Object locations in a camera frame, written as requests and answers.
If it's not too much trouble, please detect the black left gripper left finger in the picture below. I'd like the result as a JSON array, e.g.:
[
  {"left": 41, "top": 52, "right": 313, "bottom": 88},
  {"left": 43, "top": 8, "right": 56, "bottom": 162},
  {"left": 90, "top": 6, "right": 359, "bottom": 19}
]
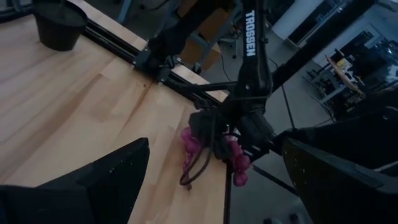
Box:
[{"left": 0, "top": 138, "right": 150, "bottom": 224}]

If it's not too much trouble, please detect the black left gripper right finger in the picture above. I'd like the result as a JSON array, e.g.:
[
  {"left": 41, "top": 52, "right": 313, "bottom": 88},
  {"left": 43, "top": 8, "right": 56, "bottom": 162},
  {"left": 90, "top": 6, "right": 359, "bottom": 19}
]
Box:
[{"left": 283, "top": 139, "right": 398, "bottom": 224}]

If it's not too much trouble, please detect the purple onion braid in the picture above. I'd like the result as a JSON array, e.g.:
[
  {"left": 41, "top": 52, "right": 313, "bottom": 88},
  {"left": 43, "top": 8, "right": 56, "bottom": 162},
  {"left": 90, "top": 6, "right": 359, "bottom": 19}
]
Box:
[{"left": 180, "top": 126, "right": 252, "bottom": 188}]

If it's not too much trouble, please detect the black plant pot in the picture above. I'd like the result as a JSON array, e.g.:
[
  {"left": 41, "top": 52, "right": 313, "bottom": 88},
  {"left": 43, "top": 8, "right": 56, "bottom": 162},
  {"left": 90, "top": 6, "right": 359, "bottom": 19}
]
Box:
[{"left": 32, "top": 0, "right": 89, "bottom": 52}]

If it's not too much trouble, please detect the black right camera cable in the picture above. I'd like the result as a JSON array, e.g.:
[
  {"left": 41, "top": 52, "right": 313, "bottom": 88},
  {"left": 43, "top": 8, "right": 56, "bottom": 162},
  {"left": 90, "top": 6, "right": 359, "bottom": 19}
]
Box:
[{"left": 179, "top": 118, "right": 218, "bottom": 187}]

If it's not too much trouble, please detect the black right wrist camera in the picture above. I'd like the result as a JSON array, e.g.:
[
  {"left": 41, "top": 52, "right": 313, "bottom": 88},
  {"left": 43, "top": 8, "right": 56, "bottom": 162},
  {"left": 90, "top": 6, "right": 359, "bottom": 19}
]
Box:
[{"left": 188, "top": 109, "right": 218, "bottom": 139}]

